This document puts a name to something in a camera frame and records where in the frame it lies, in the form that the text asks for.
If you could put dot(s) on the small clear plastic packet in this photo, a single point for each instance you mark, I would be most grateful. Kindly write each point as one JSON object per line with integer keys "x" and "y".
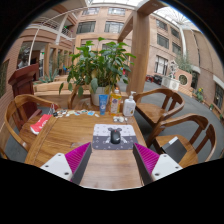
{"x": 118, "y": 119}

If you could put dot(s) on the orange dish soap bottle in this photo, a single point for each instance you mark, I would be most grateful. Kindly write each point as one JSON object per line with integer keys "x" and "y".
{"x": 116, "y": 103}

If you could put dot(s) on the white sculpture on pedestal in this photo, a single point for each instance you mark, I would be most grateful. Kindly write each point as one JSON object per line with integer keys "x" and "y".
{"x": 170, "y": 83}

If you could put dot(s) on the green plant in white pot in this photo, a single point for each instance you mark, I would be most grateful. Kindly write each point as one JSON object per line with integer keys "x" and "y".
{"x": 100, "y": 63}

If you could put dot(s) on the blue squeeze tube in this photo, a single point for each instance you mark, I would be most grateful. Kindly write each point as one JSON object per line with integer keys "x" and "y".
{"x": 103, "y": 105}

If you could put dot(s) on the pale yellow sticker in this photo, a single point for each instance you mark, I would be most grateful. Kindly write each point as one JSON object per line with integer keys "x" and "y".
{"x": 70, "y": 112}

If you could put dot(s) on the yellow flowering plant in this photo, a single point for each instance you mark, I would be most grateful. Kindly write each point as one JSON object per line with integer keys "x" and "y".
{"x": 199, "y": 94}

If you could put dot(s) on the dark red wooden lectern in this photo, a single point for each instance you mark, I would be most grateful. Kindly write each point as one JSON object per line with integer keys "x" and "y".
{"x": 23, "y": 85}

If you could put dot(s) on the blue white sticker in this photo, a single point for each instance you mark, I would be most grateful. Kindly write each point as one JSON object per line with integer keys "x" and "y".
{"x": 91, "y": 113}

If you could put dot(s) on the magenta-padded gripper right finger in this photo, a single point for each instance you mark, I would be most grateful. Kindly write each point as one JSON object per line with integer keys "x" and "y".
{"x": 146, "y": 158}

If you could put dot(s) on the wooden planter with spiky plants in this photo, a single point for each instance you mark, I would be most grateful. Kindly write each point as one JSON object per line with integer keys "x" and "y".
{"x": 48, "y": 86}

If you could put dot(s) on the black computer mouse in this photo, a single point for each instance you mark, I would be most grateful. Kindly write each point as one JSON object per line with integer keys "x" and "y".
{"x": 115, "y": 137}

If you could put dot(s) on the red paper bag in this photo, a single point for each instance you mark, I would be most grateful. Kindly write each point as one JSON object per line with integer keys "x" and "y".
{"x": 40, "y": 124}

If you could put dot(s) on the white pump bottle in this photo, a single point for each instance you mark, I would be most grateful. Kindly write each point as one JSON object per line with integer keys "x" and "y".
{"x": 129, "y": 107}

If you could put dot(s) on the grey white printed mouse pad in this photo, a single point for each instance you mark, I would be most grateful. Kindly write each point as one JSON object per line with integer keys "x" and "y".
{"x": 100, "y": 136}

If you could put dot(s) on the small black key fob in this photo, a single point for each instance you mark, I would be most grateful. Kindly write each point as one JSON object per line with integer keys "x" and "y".
{"x": 55, "y": 114}

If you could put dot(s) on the round blue sticker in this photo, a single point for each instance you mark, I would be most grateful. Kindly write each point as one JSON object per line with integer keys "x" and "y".
{"x": 76, "y": 113}

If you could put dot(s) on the black notebook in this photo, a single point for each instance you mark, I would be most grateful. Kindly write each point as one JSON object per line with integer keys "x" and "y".
{"x": 175, "y": 150}

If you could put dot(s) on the colourful oval sticker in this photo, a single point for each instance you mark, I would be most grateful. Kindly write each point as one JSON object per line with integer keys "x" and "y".
{"x": 83, "y": 111}

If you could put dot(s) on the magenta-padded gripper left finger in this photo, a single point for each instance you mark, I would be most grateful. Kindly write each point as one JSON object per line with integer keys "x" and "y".
{"x": 78, "y": 156}

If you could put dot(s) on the small white sticker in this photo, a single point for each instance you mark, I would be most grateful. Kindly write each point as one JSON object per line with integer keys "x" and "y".
{"x": 97, "y": 115}

